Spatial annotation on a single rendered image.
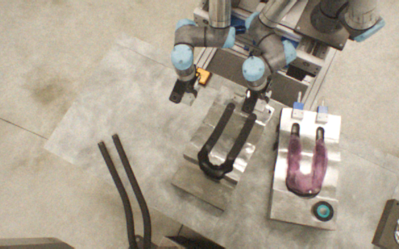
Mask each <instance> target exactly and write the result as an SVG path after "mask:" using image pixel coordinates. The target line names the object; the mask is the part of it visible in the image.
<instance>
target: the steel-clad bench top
mask: <svg viewBox="0 0 399 249"><path fill-rule="evenodd" d="M176 80H177V76H176V73H175V69H174V66H173V63H171V54H170V53H168V52H166V51H164V50H161V49H160V48H158V47H156V46H153V45H151V44H149V43H146V42H144V41H142V40H140V39H136V38H135V37H134V36H132V35H130V34H126V33H124V32H122V31H121V32H120V33H119V35H118V36H117V39H116V40H115V41H114V42H113V43H112V45H111V47H110V48H109V49H108V52H107V53H106V55H105V56H104V57H103V58H102V60H101V61H100V64H99V65H98V66H97V68H96V70H95V71H94V72H93V74H92V75H91V77H90V78H89V79H88V81H87V83H86V84H85V86H84V88H83V89H82V91H80V93H79V94H78V96H77V98H76V99H75V101H74V102H73V104H72V105H71V106H70V107H69V110H68V111H67V112H66V114H65V116H64V117H63V118H62V121H61V122H60V123H59V124H58V125H57V127H56V129H55V130H54V131H53V134H52V135H51V137H50V138H49V139H48V140H47V142H46V144H45V146H44V148H45V149H46V150H48V151H50V152H52V153H54V154H55V155H57V156H59V157H61V158H63V159H65V160H66V161H68V162H70V163H72V164H74V165H76V166H77V167H79V168H80V169H83V170H85V171H86V172H88V173H90V174H92V175H94V176H96V177H98V178H100V180H102V181H105V182H107V183H108V184H110V185H112V186H114V187H116V185H115V184H114V181H113V179H112V177H111V174H110V172H109V169H108V167H107V165H106V162H105V160H104V157H102V154H101V152H100V149H99V147H98V145H97V141H98V140H103V141H104V144H105V146H106V148H107V151H108V153H109V156H110V157H111V160H112V162H113V164H114V165H115V168H116V170H117V172H118V174H119V177H120V179H121V182H122V184H123V186H124V188H125V191H126V192H127V194H128V195H130V196H132V197H134V198H136V197H135V194H134V192H133V189H132V186H131V183H130V182H129V178H128V176H127V173H126V171H125V170H124V168H123V164H122V162H121V160H120V157H119V154H118V152H117V149H116V147H115V143H114V142H113V140H112V138H111V134H113V133H117V135H118V137H119V139H120V141H121V145H122V146H123V149H124V152H125V153H126V154H127V158H128V160H129V163H130V165H131V169H132V170H133V173H134V175H135V178H136V180H137V182H138V184H139V186H140V189H141V192H142V195H143V196H144V199H145V201H146V205H148V206H150V207H152V208H154V209H156V210H158V211H160V212H162V213H164V214H165V215H167V216H168V217H170V218H172V219H174V220H176V221H178V222H180V223H181V224H183V225H186V226H187V227H188V228H190V229H192V230H194V231H195V232H198V233H200V234H201V235H203V236H205V237H207V238H208V239H210V240H212V241H214V242H215V243H217V244H220V245H222V246H223V247H225V248H226V249H382V248H379V247H378V246H375V245H374V244H371V241H372V239H373V236H374V235H375V233H376V230H377V227H378V224H379V221H380V218H381V215H382V213H383V209H384V206H385V204H386V203H387V200H393V199H395V200H399V158H398V157H395V156H393V155H391V154H390V153H387V152H384V151H382V150H380V149H378V148H375V147H373V146H371V145H369V144H366V143H365V142H363V141H361V140H358V139H356V138H354V137H352V136H349V135H347V134H344V133H342V132H341V131H340V135H339V146H340V170H339V175H338V183H337V189H336V200H338V216H337V226H336V231H326V230H322V229H315V228H310V227H304V226H299V225H295V224H292V223H285V222H281V221H273V220H269V219H267V217H268V207H269V200H270V190H271V184H272V173H269V172H270V171H273V168H274V158H275V152H276V150H274V151H273V149H274V144H275V143H276V142H277V136H278V131H277V132H276V126H277V125H278V124H279V121H280V115H281V111H282V109H283V107H285V108H286V109H289V107H286V106H285V105H282V104H280V103H277V102H275V101H272V100H271V99H270V101H269V103H268V104H267V105H269V106H271V107H273V109H274V111H273V114H272V116H271V118H270V120H269V122H268V123H267V125H266V127H265V129H264V131H263V134H262V136H261V138H260V140H259V142H258V145H257V147H256V148H255V150H254V152H253V154H252V156H251V158H250V160H249V162H248V164H247V166H246V169H245V171H244V172H243V174H242V176H241V178H240V180H239V182H238V184H237V186H236V188H235V190H234V193H233V195H232V196H231V198H230V200H229V202H228V204H227V206H226V209H225V211H222V210H220V209H218V208H216V207H214V206H211V205H210V204H209V203H207V202H205V201H203V200H201V199H199V198H197V197H195V196H193V195H191V194H189V193H188V192H187V191H185V190H182V189H180V188H178V187H176V186H175V185H173V184H171V183H170V182H171V180H172V179H173V177H174V175H175V173H176V172H177V170H178V167H179V166H180V164H181V162H182V160H183V151H185V148H186V147H187V145H188V143H189V141H190V139H191V136H192V135H194V133H196V132H197V130H198V128H199V126H200V125H201V124H202V122H203V120H204V118H205V116H206V114H207V113H208V112H209V110H210V107H211V105H212V103H213V102H214V100H215V98H216V95H217V93H218V92H219V90H220V89H221V87H222V86H223V85H224V86H226V87H228V88H231V89H233V90H234V91H235V92H237V93H239V94H241V95H243V94H245V95H246V96H247V94H246V93H245V92H246V90H247V89H246V88H244V87H242V86H239V85H237V84H236V83H235V82H232V81H229V80H227V79H225V78H222V77H221V76H218V75H216V74H213V73H212V77H211V79H210V80H209V82H208V84H207V85H206V87H205V88H203V87H202V86H201V87H200V90H199V93H198V98H197V99H196V100H194V102H193V104H192V106H191V107H190V106H188V105H186V104H184V103H181V102H180V103H178V104H176V103H174V102H172V101H170V100H169V95H170V94H171V92H172V90H173V87H174V86H175V82H176Z"/></svg>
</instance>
